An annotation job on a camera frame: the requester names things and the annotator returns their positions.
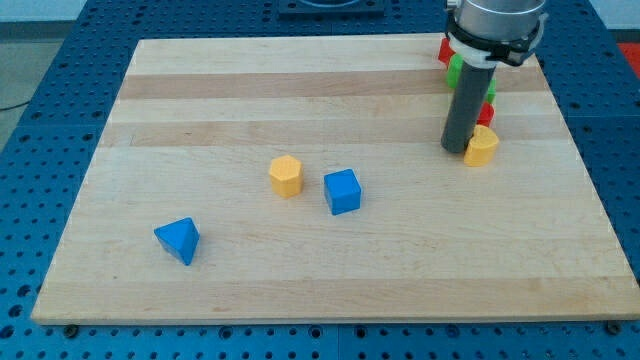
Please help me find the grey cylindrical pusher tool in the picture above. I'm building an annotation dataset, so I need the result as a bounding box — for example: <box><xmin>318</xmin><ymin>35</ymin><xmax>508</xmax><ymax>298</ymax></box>
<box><xmin>441</xmin><ymin>62</ymin><xmax>495</xmax><ymax>154</ymax></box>

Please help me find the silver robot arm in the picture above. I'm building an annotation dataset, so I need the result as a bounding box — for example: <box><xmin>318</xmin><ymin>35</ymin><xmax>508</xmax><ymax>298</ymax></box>
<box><xmin>441</xmin><ymin>0</ymin><xmax>547</xmax><ymax>154</ymax></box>

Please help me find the red block near heart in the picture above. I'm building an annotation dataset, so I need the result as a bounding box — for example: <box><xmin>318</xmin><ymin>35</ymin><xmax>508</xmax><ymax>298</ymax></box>
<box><xmin>477</xmin><ymin>102</ymin><xmax>495</xmax><ymax>127</ymax></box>

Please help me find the yellow heart block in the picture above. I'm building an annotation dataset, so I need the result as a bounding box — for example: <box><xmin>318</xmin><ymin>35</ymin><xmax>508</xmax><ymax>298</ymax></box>
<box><xmin>463</xmin><ymin>125</ymin><xmax>500</xmax><ymax>167</ymax></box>

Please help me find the yellow hexagon block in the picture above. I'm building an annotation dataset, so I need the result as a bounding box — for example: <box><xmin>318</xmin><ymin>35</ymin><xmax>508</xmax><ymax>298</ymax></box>
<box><xmin>269</xmin><ymin>155</ymin><xmax>303</xmax><ymax>198</ymax></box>

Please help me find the green block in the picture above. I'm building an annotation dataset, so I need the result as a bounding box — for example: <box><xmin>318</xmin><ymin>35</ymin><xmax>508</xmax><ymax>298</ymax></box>
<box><xmin>446</xmin><ymin>54</ymin><xmax>496</xmax><ymax>104</ymax></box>

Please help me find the red block at top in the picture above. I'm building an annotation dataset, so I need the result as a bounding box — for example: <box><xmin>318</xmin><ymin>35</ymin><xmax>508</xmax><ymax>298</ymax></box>
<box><xmin>438</xmin><ymin>37</ymin><xmax>455</xmax><ymax>67</ymax></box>

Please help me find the blue cube block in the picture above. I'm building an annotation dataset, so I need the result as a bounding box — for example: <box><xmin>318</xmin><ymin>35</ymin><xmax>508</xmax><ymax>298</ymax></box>
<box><xmin>323</xmin><ymin>169</ymin><xmax>362</xmax><ymax>216</ymax></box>

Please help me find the wooden board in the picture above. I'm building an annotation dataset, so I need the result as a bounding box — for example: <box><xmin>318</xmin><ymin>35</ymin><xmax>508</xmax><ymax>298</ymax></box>
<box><xmin>31</xmin><ymin>34</ymin><xmax>639</xmax><ymax>325</ymax></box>

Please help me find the blue triangle block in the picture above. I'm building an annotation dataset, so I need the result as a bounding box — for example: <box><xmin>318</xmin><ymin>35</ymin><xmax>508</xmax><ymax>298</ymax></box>
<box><xmin>153</xmin><ymin>217</ymin><xmax>200</xmax><ymax>266</ymax></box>

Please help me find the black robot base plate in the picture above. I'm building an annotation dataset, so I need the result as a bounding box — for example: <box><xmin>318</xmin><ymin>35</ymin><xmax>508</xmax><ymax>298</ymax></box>
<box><xmin>277</xmin><ymin>0</ymin><xmax>387</xmax><ymax>18</ymax></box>

